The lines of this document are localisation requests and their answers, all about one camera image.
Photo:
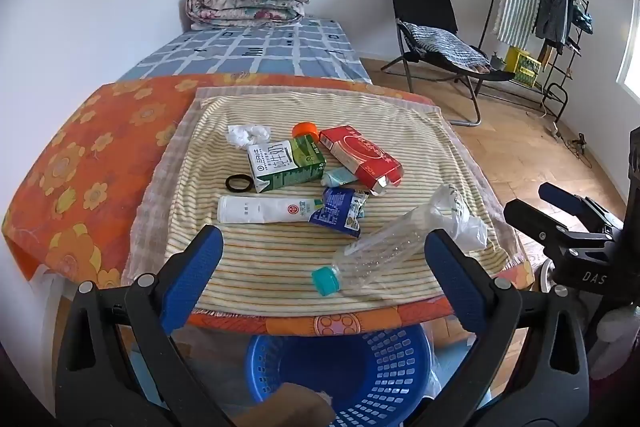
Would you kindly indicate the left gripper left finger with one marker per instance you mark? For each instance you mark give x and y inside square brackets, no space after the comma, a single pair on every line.
[118,365]

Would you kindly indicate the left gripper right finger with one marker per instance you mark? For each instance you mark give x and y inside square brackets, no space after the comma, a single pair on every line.
[528,363]

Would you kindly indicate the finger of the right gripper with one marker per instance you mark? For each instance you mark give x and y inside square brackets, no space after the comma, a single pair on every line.
[531,221]
[559,198]

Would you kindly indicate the clear plastic bottle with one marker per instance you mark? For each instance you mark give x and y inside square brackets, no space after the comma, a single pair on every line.
[359,263]

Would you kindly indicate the red cardboard box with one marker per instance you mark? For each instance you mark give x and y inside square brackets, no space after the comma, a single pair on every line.
[372,166]

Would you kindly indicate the blue snack wrapper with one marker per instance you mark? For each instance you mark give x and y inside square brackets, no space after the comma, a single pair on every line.
[340,210]

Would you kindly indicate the white tube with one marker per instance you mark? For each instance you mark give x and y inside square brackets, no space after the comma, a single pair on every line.
[260,210]

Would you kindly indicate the light blue tube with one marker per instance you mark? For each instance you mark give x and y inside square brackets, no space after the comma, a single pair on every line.
[337,177]

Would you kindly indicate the green white milk carton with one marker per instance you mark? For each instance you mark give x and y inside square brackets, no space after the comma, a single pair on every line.
[286,163]

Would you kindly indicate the white gloved hand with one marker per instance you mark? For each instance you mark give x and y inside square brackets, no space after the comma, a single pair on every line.
[616,335]

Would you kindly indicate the crumpled clear plastic wrap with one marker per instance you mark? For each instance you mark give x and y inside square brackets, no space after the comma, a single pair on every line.
[468,231]

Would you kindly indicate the yellow plastic crate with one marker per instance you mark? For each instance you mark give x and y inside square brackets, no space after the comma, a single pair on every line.
[525,68]

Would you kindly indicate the blue plastic basket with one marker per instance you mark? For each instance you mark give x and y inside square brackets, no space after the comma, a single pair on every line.
[373,379]

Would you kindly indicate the orange floral blanket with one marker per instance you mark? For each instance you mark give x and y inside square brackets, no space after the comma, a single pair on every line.
[139,168]

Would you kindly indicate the blue checkered chair cushion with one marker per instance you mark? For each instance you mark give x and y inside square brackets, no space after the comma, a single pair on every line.
[431,40]

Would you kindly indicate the dark hanging jacket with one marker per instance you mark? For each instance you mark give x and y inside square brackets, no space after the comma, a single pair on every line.
[552,20]

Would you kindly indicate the striped yellow towel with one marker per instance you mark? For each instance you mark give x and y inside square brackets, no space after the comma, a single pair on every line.
[266,268]

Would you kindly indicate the black folding chair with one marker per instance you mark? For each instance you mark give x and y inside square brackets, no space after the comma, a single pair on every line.
[439,14]

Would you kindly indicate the orange bottle cap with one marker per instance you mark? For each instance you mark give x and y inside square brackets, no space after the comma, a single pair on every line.
[306,128]

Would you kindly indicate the crumpled white tissue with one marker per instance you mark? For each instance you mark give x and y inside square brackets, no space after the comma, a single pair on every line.
[244,135]

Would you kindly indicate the blue checkered bed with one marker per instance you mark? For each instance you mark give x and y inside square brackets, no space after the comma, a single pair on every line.
[311,47]

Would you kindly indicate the folded floral quilt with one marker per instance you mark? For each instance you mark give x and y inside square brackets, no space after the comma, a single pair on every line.
[244,13]

